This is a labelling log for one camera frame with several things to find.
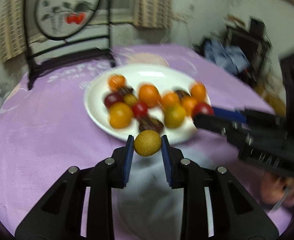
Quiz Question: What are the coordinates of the operator hand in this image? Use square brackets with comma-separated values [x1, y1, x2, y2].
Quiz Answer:
[260, 172, 294, 207]

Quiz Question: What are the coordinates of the dark water chestnut hidden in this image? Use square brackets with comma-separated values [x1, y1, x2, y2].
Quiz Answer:
[174, 90, 190, 100]

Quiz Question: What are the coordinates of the white oval plate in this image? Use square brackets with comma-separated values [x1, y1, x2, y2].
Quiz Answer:
[84, 64, 211, 144]

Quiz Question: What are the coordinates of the dark water chestnut front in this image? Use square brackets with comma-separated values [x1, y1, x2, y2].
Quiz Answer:
[139, 116, 164, 134]

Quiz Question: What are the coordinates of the purple tablecloth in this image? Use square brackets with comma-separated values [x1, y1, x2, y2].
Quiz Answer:
[0, 43, 294, 240]

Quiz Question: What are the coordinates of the yellow green citrus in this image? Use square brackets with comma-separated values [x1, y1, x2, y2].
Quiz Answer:
[164, 104, 186, 129]

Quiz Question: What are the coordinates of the dark water chestnut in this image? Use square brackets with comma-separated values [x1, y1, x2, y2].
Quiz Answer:
[118, 86, 134, 96]
[139, 116, 164, 134]

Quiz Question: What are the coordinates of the dark red tomato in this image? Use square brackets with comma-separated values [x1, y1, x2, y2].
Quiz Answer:
[104, 92, 124, 109]

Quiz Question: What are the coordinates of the checkered curtain right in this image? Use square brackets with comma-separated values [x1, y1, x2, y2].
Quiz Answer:
[133, 0, 172, 29]

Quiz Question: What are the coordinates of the small yellow green longan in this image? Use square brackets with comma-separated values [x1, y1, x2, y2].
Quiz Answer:
[134, 130, 162, 157]

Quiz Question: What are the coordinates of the small mandarin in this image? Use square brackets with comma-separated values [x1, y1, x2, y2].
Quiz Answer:
[160, 92, 180, 109]
[138, 84, 161, 108]
[108, 74, 126, 91]

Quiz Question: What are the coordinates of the checkered curtain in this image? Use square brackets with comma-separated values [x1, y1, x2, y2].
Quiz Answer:
[133, 0, 172, 29]
[0, 0, 26, 63]

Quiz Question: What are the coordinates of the small mandarin front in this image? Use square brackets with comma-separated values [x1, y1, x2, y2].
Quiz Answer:
[138, 84, 161, 108]

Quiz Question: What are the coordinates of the checkered curtain left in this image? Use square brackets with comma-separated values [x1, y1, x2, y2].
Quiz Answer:
[0, 0, 26, 63]

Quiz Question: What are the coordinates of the smooth orange kumquat top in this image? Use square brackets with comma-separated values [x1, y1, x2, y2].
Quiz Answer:
[109, 102, 133, 129]

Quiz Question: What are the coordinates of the red cherry tomato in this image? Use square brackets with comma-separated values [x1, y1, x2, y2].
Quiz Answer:
[132, 101, 148, 119]
[191, 102, 214, 117]

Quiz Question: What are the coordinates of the large textured mandarin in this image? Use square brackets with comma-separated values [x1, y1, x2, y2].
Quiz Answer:
[190, 82, 206, 102]

